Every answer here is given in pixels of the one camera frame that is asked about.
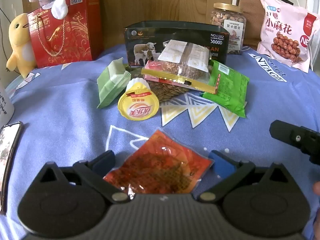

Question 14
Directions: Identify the green snack packet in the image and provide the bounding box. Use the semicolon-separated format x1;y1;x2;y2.
199;59;250;118

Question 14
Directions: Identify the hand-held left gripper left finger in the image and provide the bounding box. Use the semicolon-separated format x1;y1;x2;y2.
35;150;130;203

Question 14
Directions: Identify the black box with sheep print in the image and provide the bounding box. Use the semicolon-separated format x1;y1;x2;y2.
124;20;230;67

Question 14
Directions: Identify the white mug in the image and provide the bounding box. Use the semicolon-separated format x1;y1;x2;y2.
0;79;15;128

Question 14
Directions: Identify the wooden headboard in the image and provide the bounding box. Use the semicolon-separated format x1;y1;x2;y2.
21;0;234;53

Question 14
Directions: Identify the yellow jelly cup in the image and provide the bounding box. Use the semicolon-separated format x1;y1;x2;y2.
117;78;160;120

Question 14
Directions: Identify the red gift bag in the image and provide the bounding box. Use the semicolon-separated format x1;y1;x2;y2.
27;0;104;68

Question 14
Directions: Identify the thin black cable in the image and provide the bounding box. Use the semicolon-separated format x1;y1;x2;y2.
0;7;11;62

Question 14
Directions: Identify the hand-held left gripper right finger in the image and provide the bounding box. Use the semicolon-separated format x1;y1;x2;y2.
197;150;290;204

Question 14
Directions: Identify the clear seed packet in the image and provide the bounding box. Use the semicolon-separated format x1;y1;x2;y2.
157;39;213;85

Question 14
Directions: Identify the pink snack bag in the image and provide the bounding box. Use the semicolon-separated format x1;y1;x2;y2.
257;0;320;73

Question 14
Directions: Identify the brown chair back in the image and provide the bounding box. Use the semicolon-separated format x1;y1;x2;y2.
236;0;265;47

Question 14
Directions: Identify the blue printed bed sheet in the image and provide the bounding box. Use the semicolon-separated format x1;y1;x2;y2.
0;40;320;240

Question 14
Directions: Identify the smartphone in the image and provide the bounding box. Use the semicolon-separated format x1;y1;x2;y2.
0;121;24;215

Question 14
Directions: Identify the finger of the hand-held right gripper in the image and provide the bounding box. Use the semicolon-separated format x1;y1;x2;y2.
269;119;320;165

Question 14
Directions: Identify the clear bag of nuts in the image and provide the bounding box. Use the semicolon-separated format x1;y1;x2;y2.
141;60;218;95

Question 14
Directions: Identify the brown woven basket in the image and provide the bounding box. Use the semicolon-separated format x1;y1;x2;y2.
125;62;193;103

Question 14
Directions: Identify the light green pleated packet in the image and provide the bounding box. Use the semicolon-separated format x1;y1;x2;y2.
96;57;132;109

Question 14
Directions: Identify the yellow duck plush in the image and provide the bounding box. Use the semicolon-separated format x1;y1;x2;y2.
6;13;38;78

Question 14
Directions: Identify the red spicy snack packet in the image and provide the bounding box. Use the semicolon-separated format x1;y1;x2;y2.
103;129;215;200

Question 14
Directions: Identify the nut jar with gold lid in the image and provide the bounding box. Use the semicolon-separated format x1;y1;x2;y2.
209;2;247;55

